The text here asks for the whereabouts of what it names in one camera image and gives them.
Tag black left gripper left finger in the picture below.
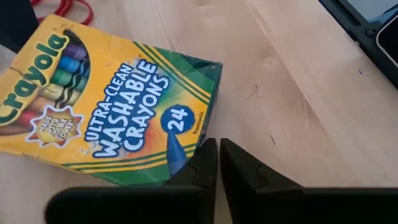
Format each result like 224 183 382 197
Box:
164 138 218 224

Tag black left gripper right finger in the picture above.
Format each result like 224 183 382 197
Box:
220 138 307 224

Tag long red rubber band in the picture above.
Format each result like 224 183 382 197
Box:
30 0 94 26

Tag yellow green crayon box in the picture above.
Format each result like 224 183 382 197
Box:
0 14 224 187

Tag black white-edged device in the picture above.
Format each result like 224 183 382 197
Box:
375 14 398 68

